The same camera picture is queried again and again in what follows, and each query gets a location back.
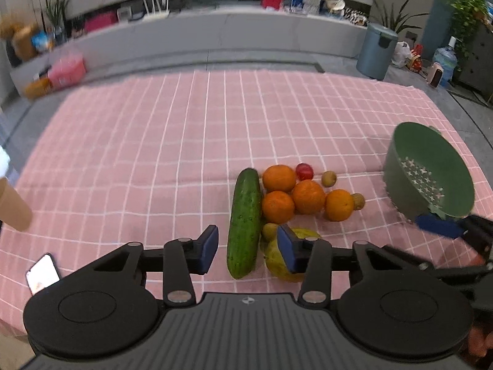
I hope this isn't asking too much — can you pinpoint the small pink heater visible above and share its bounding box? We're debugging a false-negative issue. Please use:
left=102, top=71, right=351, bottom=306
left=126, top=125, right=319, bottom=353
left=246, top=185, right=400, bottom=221
left=427, top=62, right=445, bottom=88

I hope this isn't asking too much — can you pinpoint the grey tv bench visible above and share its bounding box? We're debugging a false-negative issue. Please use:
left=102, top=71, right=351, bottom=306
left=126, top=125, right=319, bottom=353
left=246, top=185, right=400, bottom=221
left=10, top=6, right=366, bottom=92

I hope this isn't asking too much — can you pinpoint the pink checkered cloth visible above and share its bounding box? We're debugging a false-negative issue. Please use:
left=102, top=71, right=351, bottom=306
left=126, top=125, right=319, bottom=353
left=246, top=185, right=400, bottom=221
left=1, top=70, right=492, bottom=335

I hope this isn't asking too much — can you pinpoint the blue water jug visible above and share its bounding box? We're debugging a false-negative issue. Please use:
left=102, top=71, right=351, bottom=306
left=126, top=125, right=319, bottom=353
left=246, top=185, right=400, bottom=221
left=433, top=36, right=458, bottom=87

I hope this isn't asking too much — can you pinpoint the grey pedal trash bin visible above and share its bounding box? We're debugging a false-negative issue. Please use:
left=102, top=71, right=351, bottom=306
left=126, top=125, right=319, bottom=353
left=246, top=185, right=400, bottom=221
left=356, top=23, right=398, bottom=80

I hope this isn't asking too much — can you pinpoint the white smartphone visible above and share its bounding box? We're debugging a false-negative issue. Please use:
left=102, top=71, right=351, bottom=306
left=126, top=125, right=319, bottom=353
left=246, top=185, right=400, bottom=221
left=26, top=253, right=61, bottom=295

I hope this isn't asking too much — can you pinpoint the white plastic bag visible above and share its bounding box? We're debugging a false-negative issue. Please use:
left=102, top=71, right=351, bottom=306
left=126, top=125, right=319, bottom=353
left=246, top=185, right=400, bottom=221
left=391, top=41, right=413, bottom=68

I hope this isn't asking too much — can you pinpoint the red small fruit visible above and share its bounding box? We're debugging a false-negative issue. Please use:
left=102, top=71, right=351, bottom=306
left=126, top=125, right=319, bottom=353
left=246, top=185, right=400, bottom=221
left=295, top=163, right=314, bottom=181

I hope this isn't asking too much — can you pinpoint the green plant in vase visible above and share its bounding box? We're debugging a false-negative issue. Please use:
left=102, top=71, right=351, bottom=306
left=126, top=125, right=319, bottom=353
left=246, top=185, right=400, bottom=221
left=41, top=0, right=71, bottom=46

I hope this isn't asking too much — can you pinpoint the small brown fruit back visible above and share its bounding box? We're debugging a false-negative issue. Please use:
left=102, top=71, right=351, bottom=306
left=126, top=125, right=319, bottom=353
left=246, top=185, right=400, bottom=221
left=321, top=171, right=338, bottom=188

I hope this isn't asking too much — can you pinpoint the red box on shelf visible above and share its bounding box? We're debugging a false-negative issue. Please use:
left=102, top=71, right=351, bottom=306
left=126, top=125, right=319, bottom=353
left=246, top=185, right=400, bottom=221
left=261, top=0, right=283, bottom=11

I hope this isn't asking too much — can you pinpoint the white wifi router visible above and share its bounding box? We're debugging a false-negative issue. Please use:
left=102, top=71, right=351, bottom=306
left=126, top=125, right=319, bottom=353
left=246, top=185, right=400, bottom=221
left=143, top=0, right=170, bottom=21

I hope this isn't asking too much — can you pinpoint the climbing plant on cabinet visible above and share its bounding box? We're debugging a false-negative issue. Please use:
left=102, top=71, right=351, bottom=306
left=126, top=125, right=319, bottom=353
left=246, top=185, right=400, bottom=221
left=447, top=0, right=487, bottom=72

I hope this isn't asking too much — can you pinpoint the magenta flat box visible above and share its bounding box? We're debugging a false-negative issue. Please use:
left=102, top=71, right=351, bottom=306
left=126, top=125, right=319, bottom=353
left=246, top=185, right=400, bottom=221
left=84, top=11, right=118, bottom=34

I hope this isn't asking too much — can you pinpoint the orange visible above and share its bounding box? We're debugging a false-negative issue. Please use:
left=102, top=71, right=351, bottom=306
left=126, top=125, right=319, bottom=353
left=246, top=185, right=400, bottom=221
left=263, top=165, right=297, bottom=193
left=291, top=179, right=326, bottom=215
left=262, top=191, right=296, bottom=224
left=325, top=190, right=354, bottom=221

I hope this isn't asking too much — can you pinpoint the green cucumber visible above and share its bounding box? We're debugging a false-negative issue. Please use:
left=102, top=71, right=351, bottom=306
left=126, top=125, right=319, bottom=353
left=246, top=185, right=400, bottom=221
left=226, top=168, right=263, bottom=279

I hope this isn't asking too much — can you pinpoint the pink storage box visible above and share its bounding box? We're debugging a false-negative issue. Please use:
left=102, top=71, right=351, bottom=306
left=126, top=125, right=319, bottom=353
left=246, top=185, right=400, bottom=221
left=48, top=54, right=86, bottom=89

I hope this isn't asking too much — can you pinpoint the green colander bowl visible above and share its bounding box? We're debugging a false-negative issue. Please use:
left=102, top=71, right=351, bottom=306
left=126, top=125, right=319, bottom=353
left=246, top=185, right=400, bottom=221
left=383, top=122, right=475, bottom=222

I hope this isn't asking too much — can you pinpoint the potted plant by bin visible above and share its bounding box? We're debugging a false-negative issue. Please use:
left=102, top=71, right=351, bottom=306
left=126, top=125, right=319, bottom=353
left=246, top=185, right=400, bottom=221
left=367, top=0, right=429, bottom=34

